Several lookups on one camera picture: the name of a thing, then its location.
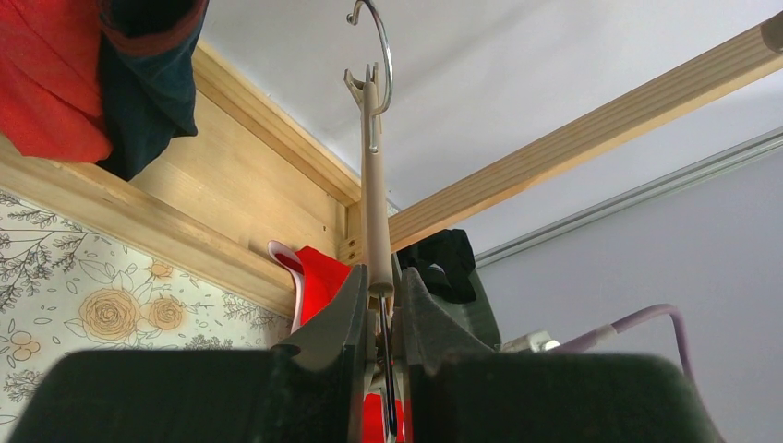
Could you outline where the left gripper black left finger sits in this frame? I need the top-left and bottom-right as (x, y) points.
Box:
(10, 265), (367, 442)

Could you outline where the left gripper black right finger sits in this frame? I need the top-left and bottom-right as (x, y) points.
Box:
(397, 269), (720, 442)

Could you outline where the red white-trimmed underwear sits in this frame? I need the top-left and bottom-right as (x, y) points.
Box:
(267, 240), (386, 442)

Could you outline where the beige clip hanger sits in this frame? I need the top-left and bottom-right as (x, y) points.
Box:
(343, 1), (399, 442)

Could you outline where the black underwear in tray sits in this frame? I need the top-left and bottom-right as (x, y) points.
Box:
(397, 229), (476, 305)

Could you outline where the grey plastic tray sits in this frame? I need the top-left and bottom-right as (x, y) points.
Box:
(391, 257), (500, 366)

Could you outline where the wooden rack with base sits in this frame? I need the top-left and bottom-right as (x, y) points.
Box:
(1, 16), (782, 315)

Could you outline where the dark navy hanging garment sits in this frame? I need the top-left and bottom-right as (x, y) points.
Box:
(98, 0), (209, 181)

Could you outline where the red hanging garment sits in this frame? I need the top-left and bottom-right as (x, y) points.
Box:
(1, 1), (113, 163)

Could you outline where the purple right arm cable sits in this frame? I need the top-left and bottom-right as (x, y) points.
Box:
(550, 304), (699, 387)

